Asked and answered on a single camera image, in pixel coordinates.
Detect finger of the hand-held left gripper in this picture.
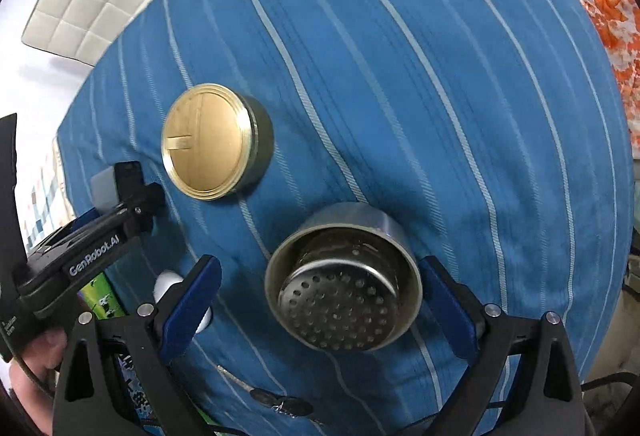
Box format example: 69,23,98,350
91,160,167,238

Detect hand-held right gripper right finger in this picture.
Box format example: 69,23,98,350
419,255,587,436

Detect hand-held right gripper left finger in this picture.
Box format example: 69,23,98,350
52,255,223,436

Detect round steel container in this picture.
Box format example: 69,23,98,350
264,202,424,353

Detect perforated steel strainer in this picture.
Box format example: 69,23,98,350
278,261,401,351

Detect person's left hand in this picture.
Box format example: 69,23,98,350
7,330,69,398

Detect small white round object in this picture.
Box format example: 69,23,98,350
153,270,214,333

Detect green printed packet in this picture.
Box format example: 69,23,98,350
79,272,127,320

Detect round gold tin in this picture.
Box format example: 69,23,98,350
161,84,275,202

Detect blue printed packet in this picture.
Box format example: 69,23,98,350
116,350,162,428

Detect bunch of keys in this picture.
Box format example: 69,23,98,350
249,388,315,418

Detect blue striped blanket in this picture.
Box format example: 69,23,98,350
52,0,637,436

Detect orange floral cloth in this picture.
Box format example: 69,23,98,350
573,0,640,157

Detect black cable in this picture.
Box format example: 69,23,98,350
580,370,640,393

